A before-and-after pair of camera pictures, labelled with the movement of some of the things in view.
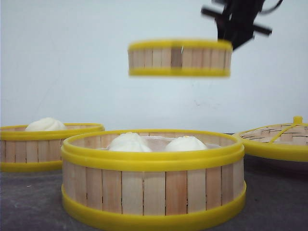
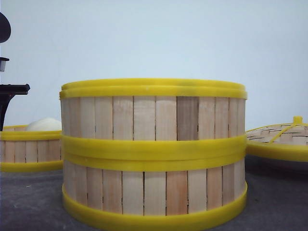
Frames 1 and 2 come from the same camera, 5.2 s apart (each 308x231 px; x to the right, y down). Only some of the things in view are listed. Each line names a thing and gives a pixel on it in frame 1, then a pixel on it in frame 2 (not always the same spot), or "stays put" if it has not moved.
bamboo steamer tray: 181,58 -> 153,120
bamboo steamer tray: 24,149 stays put
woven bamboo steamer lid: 287,141 stays put
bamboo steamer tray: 120,181 stays put
